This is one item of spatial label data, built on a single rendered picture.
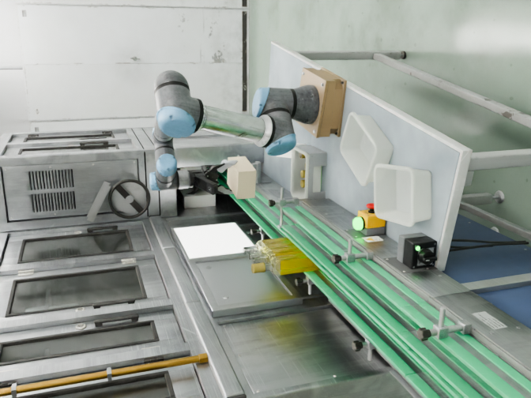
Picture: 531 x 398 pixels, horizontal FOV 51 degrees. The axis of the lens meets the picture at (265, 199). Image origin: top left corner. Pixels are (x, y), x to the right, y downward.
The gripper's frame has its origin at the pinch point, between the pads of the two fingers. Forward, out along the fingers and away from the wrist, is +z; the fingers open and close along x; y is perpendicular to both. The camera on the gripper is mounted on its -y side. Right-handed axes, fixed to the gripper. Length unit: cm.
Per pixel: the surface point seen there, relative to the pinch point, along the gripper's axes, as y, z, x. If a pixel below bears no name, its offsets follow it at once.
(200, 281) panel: -25.6, -20.6, 31.2
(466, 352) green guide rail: -127, 18, -11
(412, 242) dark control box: -85, 28, -14
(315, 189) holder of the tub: -10.4, 30.9, 3.1
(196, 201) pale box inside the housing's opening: 76, -2, 47
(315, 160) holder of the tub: -8.6, 30.3, -9.0
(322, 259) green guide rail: -55, 16, 8
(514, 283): -103, 51, -8
